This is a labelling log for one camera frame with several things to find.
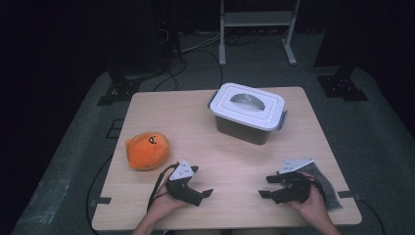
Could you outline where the person's left hand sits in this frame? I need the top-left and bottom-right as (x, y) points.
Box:
(148, 192), (190, 223)

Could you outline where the white lid with grey handle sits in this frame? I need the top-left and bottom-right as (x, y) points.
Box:
(207, 82), (288, 132)

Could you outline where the white floor cable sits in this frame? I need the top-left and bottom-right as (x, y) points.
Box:
(180, 31), (222, 54)

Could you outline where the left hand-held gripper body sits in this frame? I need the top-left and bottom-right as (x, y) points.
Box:
(164, 159), (204, 208)

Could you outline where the black table bracket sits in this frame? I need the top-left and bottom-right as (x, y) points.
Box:
(337, 190), (361, 201)
(88, 196), (113, 209)

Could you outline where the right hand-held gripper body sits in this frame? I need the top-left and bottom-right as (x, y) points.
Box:
(273, 158), (315, 205)

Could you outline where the white metal stand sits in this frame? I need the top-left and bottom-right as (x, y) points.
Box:
(218, 0), (301, 68)

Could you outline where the translucent brown storage box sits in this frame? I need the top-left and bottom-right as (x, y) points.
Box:
(207, 89), (289, 146)

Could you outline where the right hand-held gripper cable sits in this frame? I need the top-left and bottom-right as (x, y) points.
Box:
(304, 174), (328, 205)

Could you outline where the thin black floor cable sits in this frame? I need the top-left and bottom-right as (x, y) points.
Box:
(358, 197), (388, 235)
(85, 156), (114, 235)

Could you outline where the grey fuzzy cloth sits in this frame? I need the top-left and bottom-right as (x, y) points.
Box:
(301, 162), (343, 212)

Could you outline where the orange plush toy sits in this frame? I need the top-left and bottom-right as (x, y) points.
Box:
(125, 131), (170, 171)

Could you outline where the hand-held gripper cable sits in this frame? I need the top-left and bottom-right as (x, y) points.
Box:
(146, 163), (179, 212)
(304, 174), (328, 205)

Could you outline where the person's right hand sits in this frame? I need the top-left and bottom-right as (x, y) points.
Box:
(287, 171), (327, 226)

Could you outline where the black stand base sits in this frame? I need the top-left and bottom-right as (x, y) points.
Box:
(96, 70), (141, 107)
(316, 65), (370, 102)

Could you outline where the left hand-held gripper cable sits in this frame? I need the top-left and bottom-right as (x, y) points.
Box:
(146, 163), (179, 212)

